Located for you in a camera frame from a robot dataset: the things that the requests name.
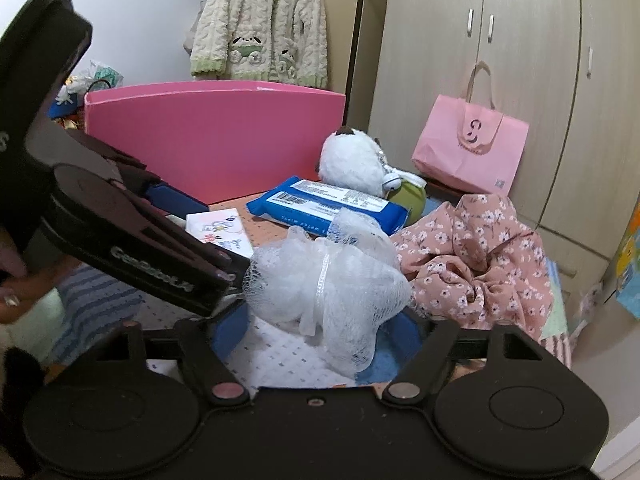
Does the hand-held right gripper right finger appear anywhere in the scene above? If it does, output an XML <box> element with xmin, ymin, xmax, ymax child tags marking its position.
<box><xmin>382</xmin><ymin>307</ymin><xmax>548</xmax><ymax>406</ymax></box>

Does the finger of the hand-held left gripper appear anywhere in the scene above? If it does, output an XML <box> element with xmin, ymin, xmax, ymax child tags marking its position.
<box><xmin>117</xmin><ymin>187</ymin><xmax>252</xmax><ymax>293</ymax></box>
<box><xmin>65</xmin><ymin>129</ymin><xmax>211</xmax><ymax>217</ymax></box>

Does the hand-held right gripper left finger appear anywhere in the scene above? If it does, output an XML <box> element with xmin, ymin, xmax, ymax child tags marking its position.
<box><xmin>117</xmin><ymin>302</ymin><xmax>253</xmax><ymax>408</ymax></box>

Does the pink storage box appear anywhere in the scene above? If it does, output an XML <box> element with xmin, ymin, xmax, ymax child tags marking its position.
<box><xmin>84</xmin><ymin>80</ymin><xmax>347</xmax><ymax>206</ymax></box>

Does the white mesh bath sponge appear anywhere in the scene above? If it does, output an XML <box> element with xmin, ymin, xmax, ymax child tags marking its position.
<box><xmin>242</xmin><ymin>208</ymin><xmax>416</xmax><ymax>380</ymax></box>

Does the green plush toy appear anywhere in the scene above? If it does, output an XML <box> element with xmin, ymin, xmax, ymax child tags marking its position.
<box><xmin>387</xmin><ymin>170</ymin><xmax>427</xmax><ymax>226</ymax></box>

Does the white plush toy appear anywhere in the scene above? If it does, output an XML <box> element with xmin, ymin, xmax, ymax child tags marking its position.
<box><xmin>318</xmin><ymin>127</ymin><xmax>401</xmax><ymax>196</ymax></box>

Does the person's left hand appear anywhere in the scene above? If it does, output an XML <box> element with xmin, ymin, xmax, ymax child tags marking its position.
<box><xmin>0</xmin><ymin>237</ymin><xmax>68</xmax><ymax>326</ymax></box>

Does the white cartoon tissue pack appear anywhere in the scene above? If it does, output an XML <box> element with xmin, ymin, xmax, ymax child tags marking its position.
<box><xmin>186</xmin><ymin>207</ymin><xmax>256</xmax><ymax>257</ymax></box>

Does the pink floral cloth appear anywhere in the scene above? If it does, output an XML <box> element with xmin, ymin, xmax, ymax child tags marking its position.
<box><xmin>390</xmin><ymin>192</ymin><xmax>553</xmax><ymax>343</ymax></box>

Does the patterned blanket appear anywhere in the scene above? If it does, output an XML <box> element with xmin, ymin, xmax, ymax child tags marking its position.
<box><xmin>30</xmin><ymin>185</ymin><xmax>572</xmax><ymax>392</ymax></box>

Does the blue wet wipes pack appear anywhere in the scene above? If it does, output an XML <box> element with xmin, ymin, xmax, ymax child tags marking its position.
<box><xmin>246</xmin><ymin>176</ymin><xmax>412</xmax><ymax>238</ymax></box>

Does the white plastic bag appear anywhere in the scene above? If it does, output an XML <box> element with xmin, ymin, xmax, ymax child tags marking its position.
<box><xmin>87</xmin><ymin>60</ymin><xmax>124</xmax><ymax>93</ymax></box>

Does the clear plastic bag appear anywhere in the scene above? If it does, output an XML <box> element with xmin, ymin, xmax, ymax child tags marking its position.
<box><xmin>570</xmin><ymin>280</ymin><xmax>607</xmax><ymax>342</ymax></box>

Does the pink paper bag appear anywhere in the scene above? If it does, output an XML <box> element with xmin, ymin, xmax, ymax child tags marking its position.
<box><xmin>411</xmin><ymin>61</ymin><xmax>530</xmax><ymax>196</ymax></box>

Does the cream fluffy jacket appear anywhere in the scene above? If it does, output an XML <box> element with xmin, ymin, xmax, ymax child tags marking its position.
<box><xmin>190</xmin><ymin>0</ymin><xmax>329</xmax><ymax>88</ymax></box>

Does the yellow blue printed bag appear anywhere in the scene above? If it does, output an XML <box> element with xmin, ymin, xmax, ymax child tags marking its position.
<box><xmin>616</xmin><ymin>222</ymin><xmax>640</xmax><ymax>318</ymax></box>

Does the black pole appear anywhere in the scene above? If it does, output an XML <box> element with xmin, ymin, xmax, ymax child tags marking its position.
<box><xmin>345</xmin><ymin>0</ymin><xmax>371</xmax><ymax>128</ymax></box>

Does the beige wardrobe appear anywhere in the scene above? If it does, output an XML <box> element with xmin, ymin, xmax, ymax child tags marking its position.
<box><xmin>367</xmin><ymin>0</ymin><xmax>640</xmax><ymax>306</ymax></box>

